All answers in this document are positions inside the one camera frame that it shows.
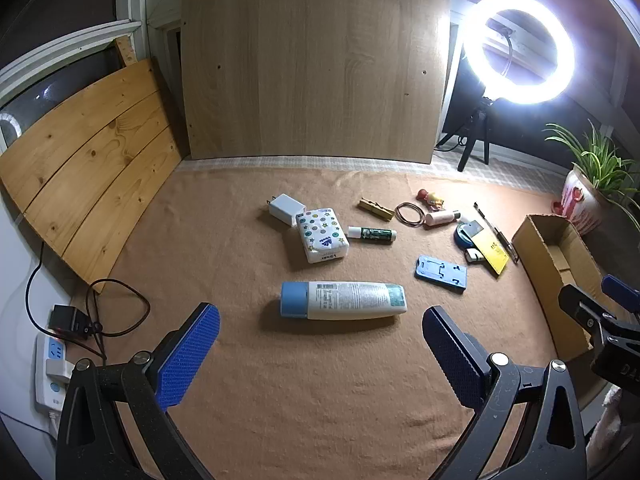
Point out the green spider plant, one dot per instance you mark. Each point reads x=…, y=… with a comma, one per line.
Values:
x=600, y=160

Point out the tan fleece blanket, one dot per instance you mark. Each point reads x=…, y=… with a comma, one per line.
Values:
x=300, y=410

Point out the narrow wooden strip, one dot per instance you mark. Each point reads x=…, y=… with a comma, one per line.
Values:
x=127, y=52

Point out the white eraser block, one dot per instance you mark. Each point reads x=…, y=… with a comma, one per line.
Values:
x=477, y=256

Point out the star print tissue pack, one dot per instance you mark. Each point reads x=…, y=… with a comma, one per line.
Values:
x=320, y=235

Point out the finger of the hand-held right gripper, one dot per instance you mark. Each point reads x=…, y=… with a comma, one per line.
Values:
x=580, y=307
x=622, y=291

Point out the wooden clothespin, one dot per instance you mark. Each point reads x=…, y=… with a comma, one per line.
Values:
x=375, y=208

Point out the blue round case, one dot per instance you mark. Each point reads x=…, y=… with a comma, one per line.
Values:
x=460, y=238

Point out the cardboard box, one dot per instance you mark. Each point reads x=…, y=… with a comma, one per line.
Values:
x=545, y=270

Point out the blue phone stand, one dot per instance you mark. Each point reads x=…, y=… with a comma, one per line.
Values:
x=440, y=272

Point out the black power adapter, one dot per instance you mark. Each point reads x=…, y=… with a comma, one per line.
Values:
x=70, y=320

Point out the red and white flower pot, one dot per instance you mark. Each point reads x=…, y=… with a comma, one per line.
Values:
x=582, y=205

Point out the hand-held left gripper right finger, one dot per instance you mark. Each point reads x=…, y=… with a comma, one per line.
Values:
x=450, y=355

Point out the red plant saucer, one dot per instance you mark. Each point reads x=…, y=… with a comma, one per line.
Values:
x=557, y=207

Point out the green lip balm tube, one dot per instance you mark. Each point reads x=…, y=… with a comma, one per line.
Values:
x=375, y=235

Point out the yellow and black card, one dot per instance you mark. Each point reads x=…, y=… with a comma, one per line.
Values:
x=492, y=255

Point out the white lotion bottle blue cap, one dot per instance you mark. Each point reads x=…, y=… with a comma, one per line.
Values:
x=350, y=301

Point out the pink checked cloth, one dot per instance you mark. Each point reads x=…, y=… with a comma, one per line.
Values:
x=475, y=175

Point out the person's right hand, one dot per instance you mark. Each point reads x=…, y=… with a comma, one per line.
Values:
x=606, y=425

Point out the white power strip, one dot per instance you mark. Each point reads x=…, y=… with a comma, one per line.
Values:
x=50, y=360

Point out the clear black pen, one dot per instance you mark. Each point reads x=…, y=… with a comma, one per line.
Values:
x=495, y=232

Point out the pine plank panel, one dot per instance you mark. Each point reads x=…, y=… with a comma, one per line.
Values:
x=90, y=160

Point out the pink cosmetic tube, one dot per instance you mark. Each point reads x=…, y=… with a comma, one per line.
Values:
x=440, y=218

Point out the large light wooden board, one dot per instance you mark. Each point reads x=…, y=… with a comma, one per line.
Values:
x=310, y=70

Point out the white plug charger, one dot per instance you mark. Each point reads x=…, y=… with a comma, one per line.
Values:
x=286, y=208

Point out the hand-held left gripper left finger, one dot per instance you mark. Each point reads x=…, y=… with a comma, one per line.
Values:
x=190, y=355

